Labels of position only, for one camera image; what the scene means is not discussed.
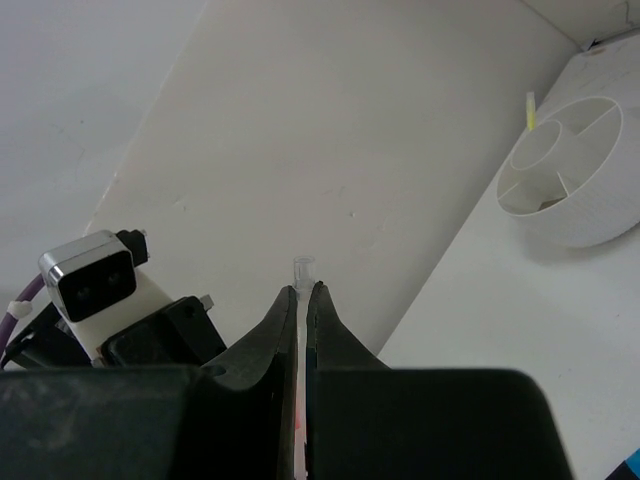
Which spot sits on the yellow thin highlighter pen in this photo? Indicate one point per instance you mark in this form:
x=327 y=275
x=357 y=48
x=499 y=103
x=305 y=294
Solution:
x=530 y=107

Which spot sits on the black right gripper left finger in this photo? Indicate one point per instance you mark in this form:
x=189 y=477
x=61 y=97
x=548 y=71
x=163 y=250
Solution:
x=231 y=418

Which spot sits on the white round compartment container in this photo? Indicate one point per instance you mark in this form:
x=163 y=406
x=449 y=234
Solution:
x=574 y=179

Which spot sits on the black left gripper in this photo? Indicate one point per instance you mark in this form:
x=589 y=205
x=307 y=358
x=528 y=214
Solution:
x=179 y=333

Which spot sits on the blue cap black marker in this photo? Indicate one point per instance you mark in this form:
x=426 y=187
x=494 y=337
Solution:
x=629 y=469

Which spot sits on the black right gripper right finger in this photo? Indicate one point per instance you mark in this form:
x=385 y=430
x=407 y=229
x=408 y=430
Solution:
x=366 y=420

